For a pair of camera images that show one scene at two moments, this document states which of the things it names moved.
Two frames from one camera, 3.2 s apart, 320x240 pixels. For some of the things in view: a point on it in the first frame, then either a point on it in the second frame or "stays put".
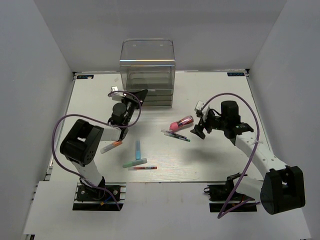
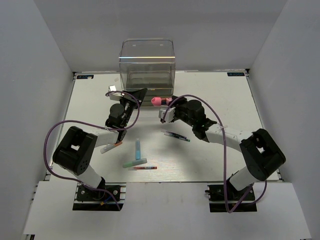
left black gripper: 142,94 stays put
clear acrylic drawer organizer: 148,64 stays put
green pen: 177,137 stays put
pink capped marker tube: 175,126 -> 157,101
